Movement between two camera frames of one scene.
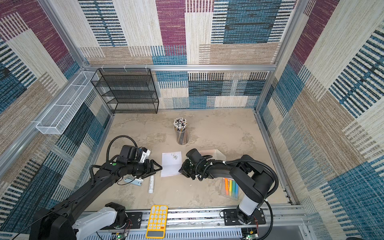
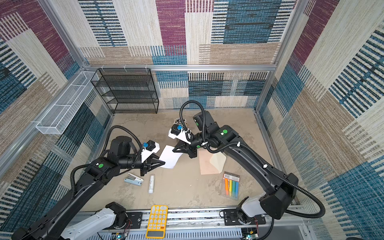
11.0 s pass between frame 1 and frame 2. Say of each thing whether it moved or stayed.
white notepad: moved
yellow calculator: stayed
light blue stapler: stayed
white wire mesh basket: stayed
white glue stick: stayed
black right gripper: moved
